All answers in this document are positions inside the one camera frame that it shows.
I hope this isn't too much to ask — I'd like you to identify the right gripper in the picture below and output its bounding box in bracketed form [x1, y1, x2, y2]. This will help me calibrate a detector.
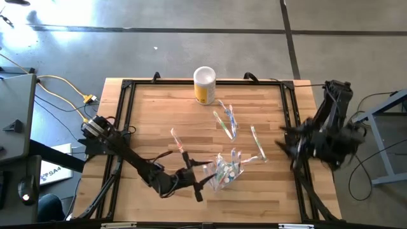
[275, 118, 319, 169]

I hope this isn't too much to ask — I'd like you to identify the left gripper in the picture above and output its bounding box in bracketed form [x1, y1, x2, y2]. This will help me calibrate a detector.
[158, 151, 216, 203]

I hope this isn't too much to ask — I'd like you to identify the clear plastic zip bag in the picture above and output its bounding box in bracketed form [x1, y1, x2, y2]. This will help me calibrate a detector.
[202, 149, 245, 193]

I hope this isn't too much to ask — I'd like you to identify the green toothbrush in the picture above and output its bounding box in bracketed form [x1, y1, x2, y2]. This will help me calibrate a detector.
[212, 110, 233, 141]
[250, 125, 268, 163]

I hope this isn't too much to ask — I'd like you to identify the orange toothbrush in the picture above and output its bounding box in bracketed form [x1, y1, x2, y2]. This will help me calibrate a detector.
[240, 153, 265, 163]

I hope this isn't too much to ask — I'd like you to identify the white yellow wipes canister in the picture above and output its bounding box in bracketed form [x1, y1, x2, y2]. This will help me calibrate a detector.
[193, 66, 217, 106]

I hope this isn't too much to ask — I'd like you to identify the blue-grey metal table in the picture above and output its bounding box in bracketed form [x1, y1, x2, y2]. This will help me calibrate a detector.
[354, 87, 407, 188]

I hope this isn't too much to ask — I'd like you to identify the black metal bar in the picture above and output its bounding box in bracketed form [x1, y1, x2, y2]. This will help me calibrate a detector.
[30, 139, 86, 174]

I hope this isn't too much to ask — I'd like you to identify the white printed sign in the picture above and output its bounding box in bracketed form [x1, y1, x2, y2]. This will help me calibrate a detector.
[39, 142, 74, 186]

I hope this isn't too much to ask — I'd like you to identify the person's leg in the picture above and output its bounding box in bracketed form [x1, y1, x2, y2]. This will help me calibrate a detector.
[37, 193, 66, 223]

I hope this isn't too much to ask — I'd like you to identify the black computer mouse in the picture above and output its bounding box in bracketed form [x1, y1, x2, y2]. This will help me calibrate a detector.
[17, 174, 39, 206]

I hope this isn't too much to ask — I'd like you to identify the grey desk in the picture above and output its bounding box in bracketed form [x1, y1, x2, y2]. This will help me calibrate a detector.
[0, 66, 43, 225]

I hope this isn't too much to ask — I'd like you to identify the black chair base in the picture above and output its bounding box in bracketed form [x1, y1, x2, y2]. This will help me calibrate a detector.
[0, 0, 31, 29]

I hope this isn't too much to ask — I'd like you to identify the silver metal bracket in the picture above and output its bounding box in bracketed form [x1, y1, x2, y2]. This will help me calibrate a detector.
[278, 223, 316, 229]
[100, 222, 138, 229]

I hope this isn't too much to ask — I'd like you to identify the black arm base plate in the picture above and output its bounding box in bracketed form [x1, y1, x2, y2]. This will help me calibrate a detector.
[78, 137, 132, 156]

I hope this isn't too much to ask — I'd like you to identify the yellow cable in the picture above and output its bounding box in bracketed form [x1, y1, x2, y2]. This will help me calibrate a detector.
[0, 53, 93, 99]
[38, 82, 89, 123]

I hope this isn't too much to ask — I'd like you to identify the black plastic bracket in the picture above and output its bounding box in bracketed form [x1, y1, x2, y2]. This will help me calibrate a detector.
[2, 119, 24, 133]

